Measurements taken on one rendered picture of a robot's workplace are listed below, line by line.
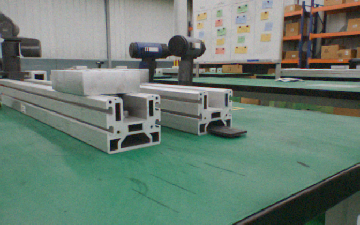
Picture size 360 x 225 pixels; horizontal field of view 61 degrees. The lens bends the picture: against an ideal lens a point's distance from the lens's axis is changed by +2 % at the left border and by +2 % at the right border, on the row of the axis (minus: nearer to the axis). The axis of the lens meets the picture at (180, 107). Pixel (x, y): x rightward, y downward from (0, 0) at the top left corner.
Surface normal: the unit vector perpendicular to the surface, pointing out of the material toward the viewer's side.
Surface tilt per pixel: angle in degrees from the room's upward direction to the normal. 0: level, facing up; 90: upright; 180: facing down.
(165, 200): 0
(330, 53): 90
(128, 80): 90
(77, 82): 90
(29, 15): 90
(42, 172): 0
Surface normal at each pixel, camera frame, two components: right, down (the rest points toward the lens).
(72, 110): -0.76, 0.09
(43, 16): 0.63, 0.11
